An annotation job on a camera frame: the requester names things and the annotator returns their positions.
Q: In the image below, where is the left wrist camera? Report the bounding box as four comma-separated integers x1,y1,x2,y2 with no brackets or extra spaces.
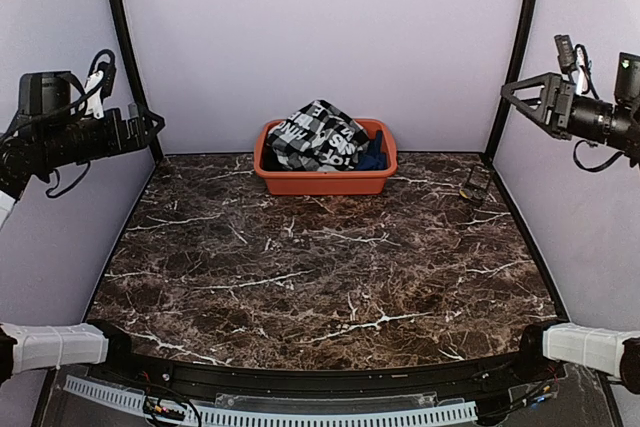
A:
83,49,117,119

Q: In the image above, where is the orange plastic basin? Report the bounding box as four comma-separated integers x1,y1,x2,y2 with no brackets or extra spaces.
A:
253,118,399,197

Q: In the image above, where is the blue garment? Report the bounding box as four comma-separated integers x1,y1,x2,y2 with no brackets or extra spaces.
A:
356,130,388,171

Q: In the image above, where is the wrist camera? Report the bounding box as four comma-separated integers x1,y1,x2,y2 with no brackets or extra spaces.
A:
554,34,596,95
83,49,117,119

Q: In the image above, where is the black white plaid shirt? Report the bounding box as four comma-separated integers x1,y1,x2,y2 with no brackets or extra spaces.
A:
265,99,369,172

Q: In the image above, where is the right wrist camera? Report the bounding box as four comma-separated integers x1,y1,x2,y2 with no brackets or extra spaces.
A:
554,34,596,95

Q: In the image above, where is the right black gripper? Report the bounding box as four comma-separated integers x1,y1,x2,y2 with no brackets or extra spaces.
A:
501,69,640,148

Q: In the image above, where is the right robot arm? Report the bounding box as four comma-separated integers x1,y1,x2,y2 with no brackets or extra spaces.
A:
501,35,639,394

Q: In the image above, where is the black front rail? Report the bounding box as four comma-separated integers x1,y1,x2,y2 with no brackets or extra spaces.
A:
88,353,566,400

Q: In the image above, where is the left black frame post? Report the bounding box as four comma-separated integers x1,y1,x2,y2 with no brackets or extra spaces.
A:
99,0,165,161

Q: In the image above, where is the black frame post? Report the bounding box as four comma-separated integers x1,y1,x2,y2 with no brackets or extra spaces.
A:
99,0,165,161
483,0,537,166

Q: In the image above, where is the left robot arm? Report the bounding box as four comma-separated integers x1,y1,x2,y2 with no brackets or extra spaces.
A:
1,71,165,383

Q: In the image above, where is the white slotted cable duct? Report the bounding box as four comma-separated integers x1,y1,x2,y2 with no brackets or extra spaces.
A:
64,375,479,427

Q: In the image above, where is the right black frame post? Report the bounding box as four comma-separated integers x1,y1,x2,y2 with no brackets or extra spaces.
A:
483,0,537,166

